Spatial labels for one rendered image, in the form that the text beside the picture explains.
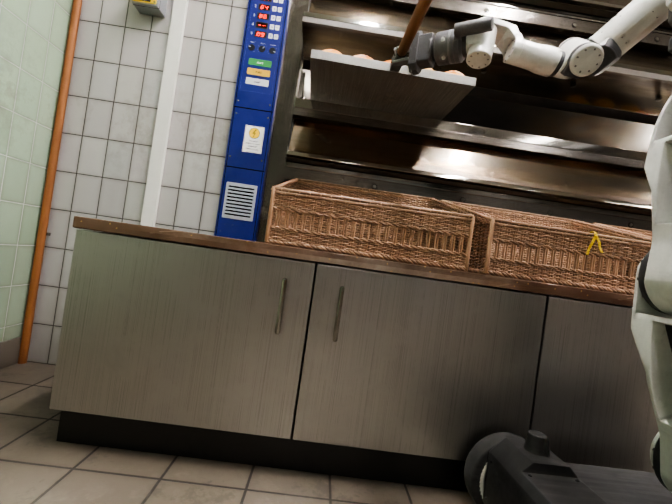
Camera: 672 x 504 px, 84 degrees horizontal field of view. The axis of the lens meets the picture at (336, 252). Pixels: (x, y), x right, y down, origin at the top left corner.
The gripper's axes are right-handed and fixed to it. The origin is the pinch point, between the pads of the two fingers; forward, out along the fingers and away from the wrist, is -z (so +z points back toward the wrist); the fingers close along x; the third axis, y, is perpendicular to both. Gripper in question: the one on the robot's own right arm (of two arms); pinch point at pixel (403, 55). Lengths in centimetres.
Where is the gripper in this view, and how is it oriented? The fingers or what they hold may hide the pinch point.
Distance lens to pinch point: 129.9
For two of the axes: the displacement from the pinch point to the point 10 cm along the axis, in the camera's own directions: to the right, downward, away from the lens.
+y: -5.1, -0.8, -8.6
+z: 8.5, 1.1, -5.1
